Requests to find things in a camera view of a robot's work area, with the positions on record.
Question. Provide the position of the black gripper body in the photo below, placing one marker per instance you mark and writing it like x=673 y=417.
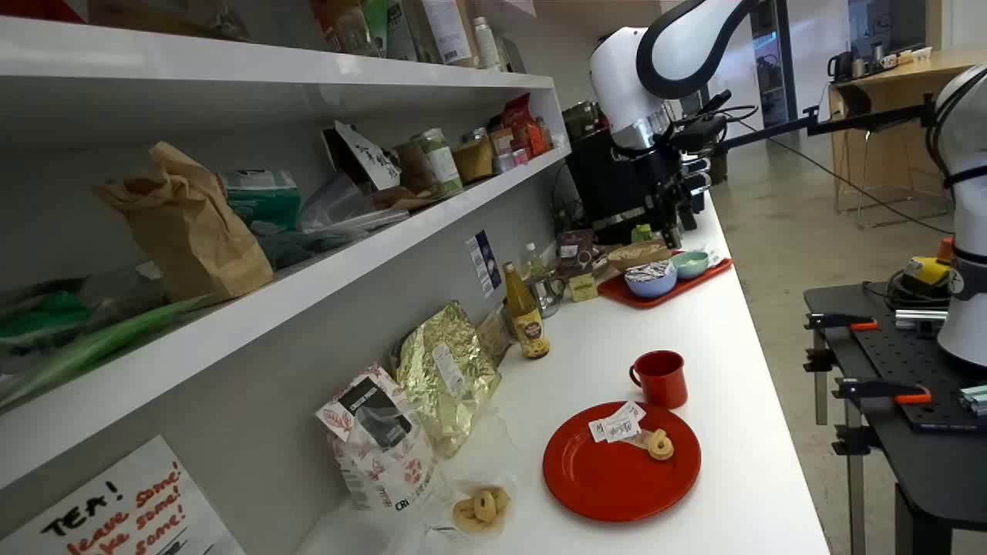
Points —
x=680 y=175

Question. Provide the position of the orange cup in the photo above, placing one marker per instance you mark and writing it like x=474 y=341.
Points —
x=662 y=377

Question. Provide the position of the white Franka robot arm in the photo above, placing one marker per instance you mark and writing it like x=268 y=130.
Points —
x=624 y=76

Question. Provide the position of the orange plate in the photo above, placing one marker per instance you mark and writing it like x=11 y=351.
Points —
x=616 y=476

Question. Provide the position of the green bowl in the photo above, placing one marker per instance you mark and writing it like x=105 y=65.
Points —
x=691 y=263

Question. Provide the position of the blue bowl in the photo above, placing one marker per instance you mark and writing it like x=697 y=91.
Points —
x=652 y=279

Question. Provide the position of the red tray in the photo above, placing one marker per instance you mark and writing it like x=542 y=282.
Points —
x=710 y=279

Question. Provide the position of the black coffee machine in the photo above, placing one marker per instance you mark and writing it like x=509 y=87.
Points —
x=605 y=181

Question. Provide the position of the gold tea tin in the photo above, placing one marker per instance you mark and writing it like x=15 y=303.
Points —
x=580 y=289

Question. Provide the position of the red box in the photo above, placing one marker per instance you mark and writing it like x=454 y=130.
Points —
x=526 y=130

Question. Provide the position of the yellow sauce bottle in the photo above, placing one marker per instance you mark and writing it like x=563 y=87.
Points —
x=526 y=315

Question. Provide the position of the blue white carton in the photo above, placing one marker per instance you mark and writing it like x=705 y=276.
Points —
x=486 y=263

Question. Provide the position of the wooden desk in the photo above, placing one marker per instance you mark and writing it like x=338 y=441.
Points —
x=882 y=125

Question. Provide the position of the brown glass jar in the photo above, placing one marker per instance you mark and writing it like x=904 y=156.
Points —
x=474 y=156

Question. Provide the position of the white tea bag packet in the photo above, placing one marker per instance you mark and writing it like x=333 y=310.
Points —
x=616 y=424

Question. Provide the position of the round cookie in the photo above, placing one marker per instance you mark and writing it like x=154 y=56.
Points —
x=659 y=446

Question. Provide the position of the yellow tool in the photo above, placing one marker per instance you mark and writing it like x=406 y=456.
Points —
x=928 y=274

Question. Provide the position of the green label jar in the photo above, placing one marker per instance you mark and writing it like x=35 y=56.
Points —
x=437 y=163

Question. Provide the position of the white plastic bottle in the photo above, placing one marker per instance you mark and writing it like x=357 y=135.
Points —
x=448 y=29

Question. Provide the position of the gold foil bag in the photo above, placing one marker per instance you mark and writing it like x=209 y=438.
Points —
x=448 y=375

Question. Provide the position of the white and black card package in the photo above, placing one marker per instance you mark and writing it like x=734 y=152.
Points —
x=362 y=156

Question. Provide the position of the black robot table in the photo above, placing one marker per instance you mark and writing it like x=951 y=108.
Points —
x=926 y=451

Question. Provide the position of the white shelf board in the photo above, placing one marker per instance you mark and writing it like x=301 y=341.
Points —
x=205 y=62
x=340 y=263

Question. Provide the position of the wrapped cookie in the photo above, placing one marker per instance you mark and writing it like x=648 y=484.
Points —
x=481 y=507

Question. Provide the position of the white printed snack bag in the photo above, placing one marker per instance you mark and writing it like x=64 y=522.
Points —
x=374 y=441

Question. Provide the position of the teal box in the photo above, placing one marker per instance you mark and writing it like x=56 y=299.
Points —
x=263 y=198

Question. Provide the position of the brown paper bag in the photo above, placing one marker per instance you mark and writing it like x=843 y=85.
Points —
x=189 y=228

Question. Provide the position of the green packets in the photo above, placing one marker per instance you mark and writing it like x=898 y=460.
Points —
x=72 y=335

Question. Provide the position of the handwritten tea sign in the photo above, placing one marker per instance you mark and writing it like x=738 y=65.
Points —
x=125 y=511

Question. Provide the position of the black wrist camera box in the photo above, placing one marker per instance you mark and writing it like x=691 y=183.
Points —
x=706 y=127

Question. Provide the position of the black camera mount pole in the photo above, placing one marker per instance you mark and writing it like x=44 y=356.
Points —
x=822 y=125

